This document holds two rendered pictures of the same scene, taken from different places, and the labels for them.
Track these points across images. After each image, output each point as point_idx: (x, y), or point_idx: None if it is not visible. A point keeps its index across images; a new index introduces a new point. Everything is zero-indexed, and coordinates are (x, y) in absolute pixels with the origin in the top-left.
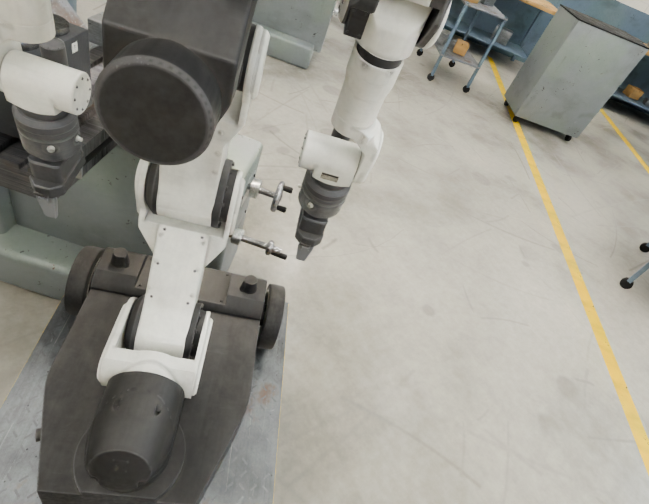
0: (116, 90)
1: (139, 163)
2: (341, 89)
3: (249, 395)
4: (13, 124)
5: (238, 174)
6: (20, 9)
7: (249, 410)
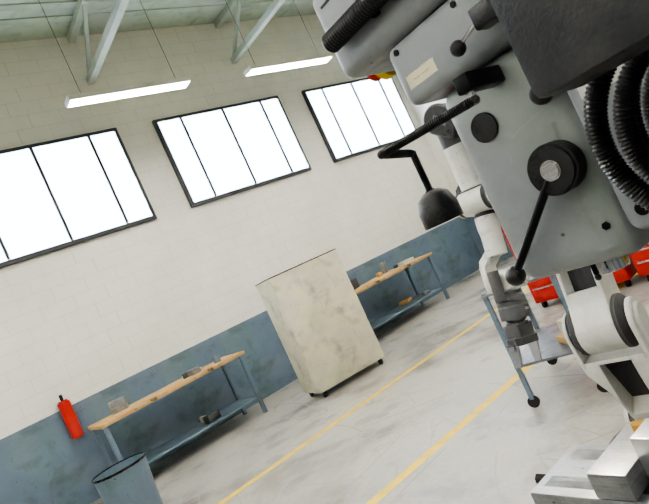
0: None
1: (638, 301)
2: (501, 234)
3: (609, 443)
4: None
5: (565, 313)
6: None
7: None
